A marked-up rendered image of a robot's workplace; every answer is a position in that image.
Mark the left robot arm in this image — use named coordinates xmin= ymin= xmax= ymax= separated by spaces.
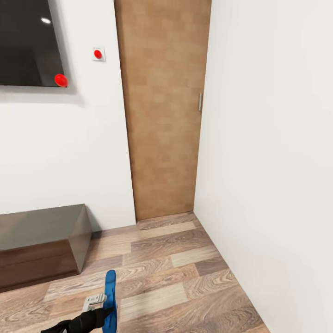
xmin=40 ymin=294 xmax=114 ymax=333

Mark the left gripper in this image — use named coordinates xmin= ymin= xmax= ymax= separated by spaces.
xmin=76 ymin=307 xmax=114 ymax=333

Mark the sandal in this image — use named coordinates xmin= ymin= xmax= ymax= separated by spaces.
xmin=102 ymin=270 xmax=117 ymax=333

